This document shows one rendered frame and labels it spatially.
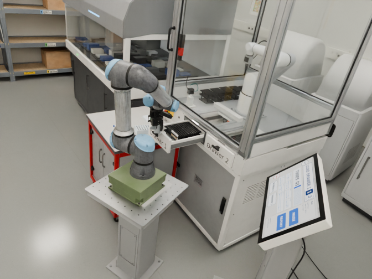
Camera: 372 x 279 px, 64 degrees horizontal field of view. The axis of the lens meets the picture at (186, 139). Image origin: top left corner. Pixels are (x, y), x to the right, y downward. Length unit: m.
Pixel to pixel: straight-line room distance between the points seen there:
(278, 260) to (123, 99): 1.15
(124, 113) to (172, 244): 1.30
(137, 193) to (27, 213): 1.40
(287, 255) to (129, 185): 0.90
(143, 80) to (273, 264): 1.15
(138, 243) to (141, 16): 1.77
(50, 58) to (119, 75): 4.18
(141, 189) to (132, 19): 1.49
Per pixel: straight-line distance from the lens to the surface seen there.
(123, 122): 1.64
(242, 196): 2.19
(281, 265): 1.73
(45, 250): 2.56
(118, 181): 1.72
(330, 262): 2.92
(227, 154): 2.00
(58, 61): 5.68
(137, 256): 2.12
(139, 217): 1.65
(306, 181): 1.52
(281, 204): 1.49
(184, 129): 2.21
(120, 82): 1.52
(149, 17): 2.70
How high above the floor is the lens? 1.94
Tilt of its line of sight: 30 degrees down
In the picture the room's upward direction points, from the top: 9 degrees clockwise
